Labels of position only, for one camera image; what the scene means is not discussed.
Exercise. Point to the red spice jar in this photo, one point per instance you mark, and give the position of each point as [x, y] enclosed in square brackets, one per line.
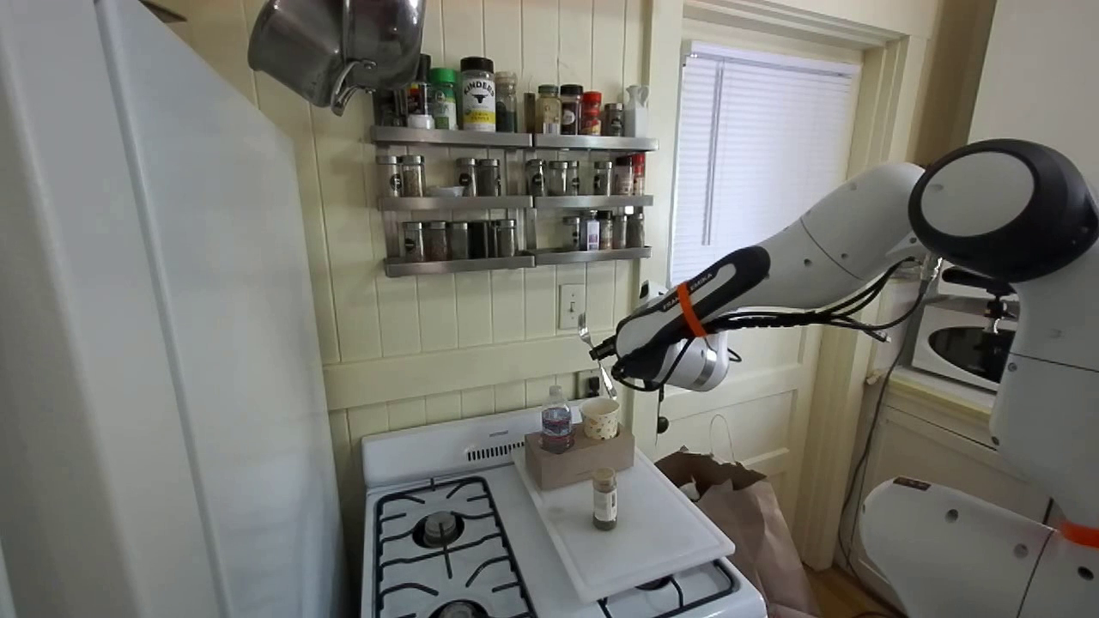
[592, 114]

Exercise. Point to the white refrigerator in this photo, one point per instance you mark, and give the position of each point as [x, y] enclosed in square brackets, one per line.
[138, 345]

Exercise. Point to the dark tall bottle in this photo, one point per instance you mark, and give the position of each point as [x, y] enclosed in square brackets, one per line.
[420, 98]

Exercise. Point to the small black stove grate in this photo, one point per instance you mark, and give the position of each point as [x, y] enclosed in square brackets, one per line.
[688, 594]

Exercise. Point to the cream panel door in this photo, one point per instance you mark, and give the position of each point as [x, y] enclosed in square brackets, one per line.
[758, 458]

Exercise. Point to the large yellow label spice jar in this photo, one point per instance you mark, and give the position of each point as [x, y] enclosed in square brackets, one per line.
[477, 98]

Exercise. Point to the cream light switch plate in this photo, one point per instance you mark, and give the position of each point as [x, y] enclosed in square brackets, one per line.
[572, 308]

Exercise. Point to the white cutting board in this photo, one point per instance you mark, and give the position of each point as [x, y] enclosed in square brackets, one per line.
[640, 554]

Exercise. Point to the white label spice bottle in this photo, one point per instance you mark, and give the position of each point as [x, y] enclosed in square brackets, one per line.
[605, 500]

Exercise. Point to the large black stove grate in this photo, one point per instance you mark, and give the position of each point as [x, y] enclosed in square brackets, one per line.
[438, 504]

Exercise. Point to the silver metal fork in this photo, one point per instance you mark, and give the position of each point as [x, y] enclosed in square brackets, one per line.
[602, 384]

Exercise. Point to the hanging steel pot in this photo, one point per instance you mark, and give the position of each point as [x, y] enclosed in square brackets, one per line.
[385, 40]

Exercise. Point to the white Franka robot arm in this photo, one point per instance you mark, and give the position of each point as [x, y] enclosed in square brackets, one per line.
[1031, 401]

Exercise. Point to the white window blind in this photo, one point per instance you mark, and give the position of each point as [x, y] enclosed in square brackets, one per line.
[758, 149]

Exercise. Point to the white gas stove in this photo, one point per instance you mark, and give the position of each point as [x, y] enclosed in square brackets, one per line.
[400, 458]

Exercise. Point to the green lid spice jar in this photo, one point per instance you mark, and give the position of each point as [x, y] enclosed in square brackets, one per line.
[444, 102]

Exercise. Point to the brown paper bag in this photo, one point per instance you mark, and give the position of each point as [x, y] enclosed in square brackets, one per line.
[758, 527]

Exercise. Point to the paper coffee cup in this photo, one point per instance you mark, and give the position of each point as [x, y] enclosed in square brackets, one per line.
[602, 420]

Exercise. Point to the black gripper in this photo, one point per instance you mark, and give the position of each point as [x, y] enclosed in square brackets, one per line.
[648, 369]

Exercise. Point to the small glass spice jar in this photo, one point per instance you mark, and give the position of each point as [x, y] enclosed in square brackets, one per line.
[562, 178]
[612, 118]
[438, 240]
[490, 178]
[633, 227]
[549, 110]
[458, 240]
[511, 235]
[572, 110]
[413, 178]
[413, 240]
[538, 178]
[624, 178]
[633, 110]
[510, 103]
[391, 178]

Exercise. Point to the metal wall spice rack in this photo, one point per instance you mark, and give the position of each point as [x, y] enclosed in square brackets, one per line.
[458, 138]

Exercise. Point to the dark wall outlet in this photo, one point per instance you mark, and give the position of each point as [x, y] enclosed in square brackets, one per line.
[588, 385]

